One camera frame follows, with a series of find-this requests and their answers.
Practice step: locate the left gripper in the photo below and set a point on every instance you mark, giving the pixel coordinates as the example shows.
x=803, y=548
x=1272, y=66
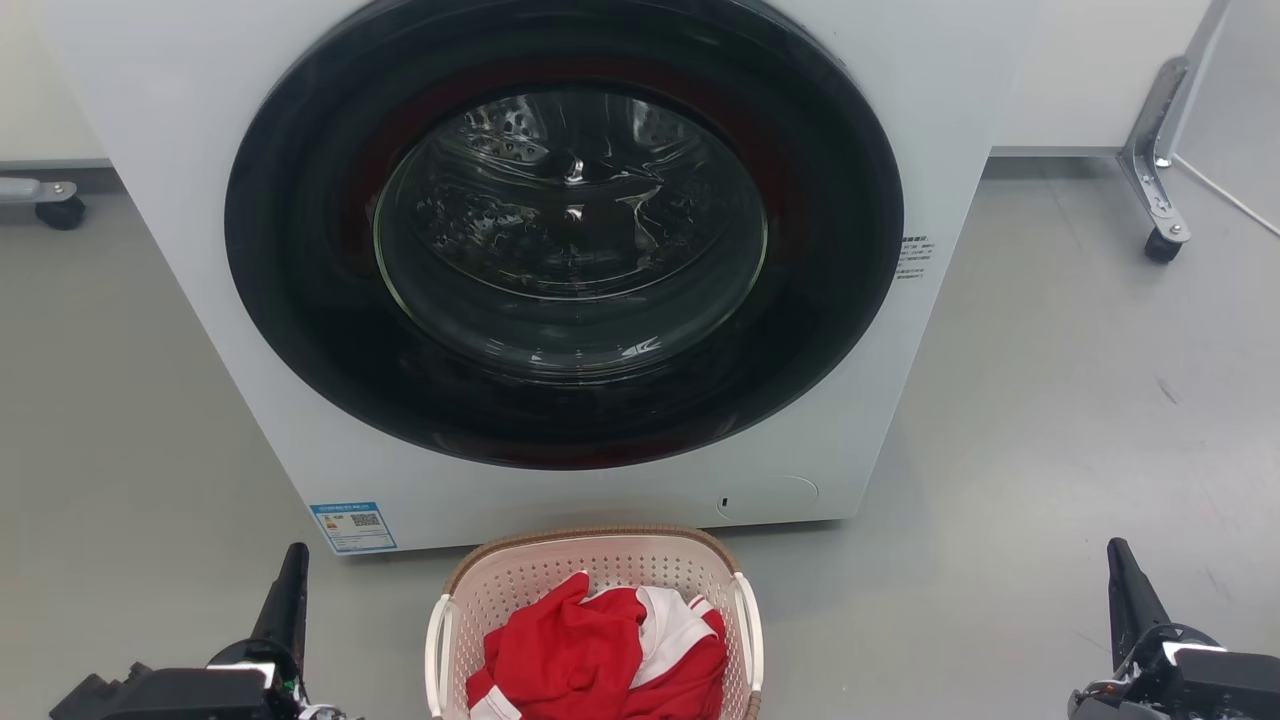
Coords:
x=190, y=695

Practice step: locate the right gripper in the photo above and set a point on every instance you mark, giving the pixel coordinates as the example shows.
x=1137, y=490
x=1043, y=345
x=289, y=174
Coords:
x=1200, y=685

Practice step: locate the beige perforated laundry basket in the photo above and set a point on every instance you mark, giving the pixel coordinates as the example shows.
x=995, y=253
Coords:
x=590, y=565

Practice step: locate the blue energy label sticker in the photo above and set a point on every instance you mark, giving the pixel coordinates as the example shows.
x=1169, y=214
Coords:
x=352, y=527

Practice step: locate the red and white garment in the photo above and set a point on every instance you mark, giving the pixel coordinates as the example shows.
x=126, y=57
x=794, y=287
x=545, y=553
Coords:
x=565, y=660

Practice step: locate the black round washer door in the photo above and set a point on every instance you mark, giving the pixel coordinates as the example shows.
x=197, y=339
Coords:
x=295, y=300

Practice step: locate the black caster wheel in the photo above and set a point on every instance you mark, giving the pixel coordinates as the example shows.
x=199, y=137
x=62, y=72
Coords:
x=1163, y=246
x=61, y=214

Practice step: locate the white front-load washing machine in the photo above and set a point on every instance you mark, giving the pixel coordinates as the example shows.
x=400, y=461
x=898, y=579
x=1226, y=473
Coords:
x=180, y=150

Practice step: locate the long grey metal frame leg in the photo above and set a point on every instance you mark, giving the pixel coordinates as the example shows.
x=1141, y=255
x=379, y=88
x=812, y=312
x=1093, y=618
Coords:
x=1152, y=150

